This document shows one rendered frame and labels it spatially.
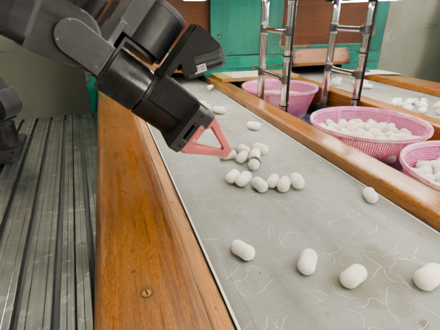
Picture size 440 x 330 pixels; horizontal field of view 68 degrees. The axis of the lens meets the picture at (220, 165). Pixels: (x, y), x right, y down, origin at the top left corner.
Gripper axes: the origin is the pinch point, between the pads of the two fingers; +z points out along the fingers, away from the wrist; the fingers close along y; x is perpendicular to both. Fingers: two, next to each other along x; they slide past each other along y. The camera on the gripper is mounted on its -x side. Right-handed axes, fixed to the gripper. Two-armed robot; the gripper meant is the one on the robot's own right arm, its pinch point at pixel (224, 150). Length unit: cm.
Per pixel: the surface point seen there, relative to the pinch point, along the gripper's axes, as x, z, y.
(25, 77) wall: 49, -36, 173
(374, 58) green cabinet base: -70, 85, 91
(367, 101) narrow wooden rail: -33, 46, 33
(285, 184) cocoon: -1.4, 10.8, -2.8
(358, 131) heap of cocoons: -20.9, 36.4, 18.6
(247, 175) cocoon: 1.5, 7.2, 1.8
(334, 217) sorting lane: -2.3, 14.4, -10.9
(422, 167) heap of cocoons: -18.6, 33.1, -3.0
